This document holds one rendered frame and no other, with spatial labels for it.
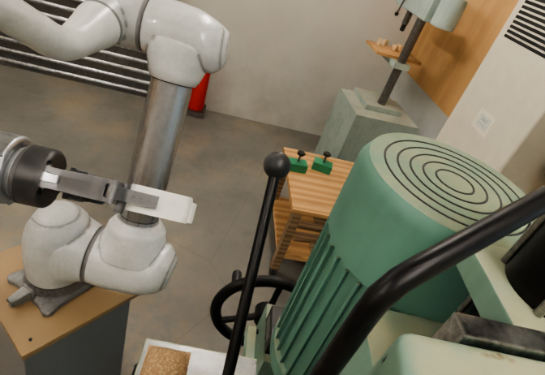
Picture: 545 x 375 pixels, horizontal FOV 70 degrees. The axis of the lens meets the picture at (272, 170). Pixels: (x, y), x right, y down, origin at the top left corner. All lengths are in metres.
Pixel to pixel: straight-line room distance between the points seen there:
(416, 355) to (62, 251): 1.00
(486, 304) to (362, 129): 2.53
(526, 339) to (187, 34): 0.83
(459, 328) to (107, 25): 0.83
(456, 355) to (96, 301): 1.15
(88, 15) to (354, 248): 0.72
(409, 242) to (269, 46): 3.18
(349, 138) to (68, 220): 2.05
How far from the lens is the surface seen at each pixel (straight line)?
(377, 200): 0.33
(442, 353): 0.21
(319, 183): 2.13
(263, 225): 0.47
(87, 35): 0.87
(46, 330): 1.24
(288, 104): 3.65
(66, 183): 0.48
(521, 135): 1.93
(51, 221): 1.11
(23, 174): 0.53
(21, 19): 0.68
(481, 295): 0.27
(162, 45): 0.94
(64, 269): 1.15
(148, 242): 1.06
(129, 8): 0.97
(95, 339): 1.40
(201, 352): 0.88
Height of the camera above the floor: 1.66
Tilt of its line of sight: 33 degrees down
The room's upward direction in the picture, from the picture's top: 19 degrees clockwise
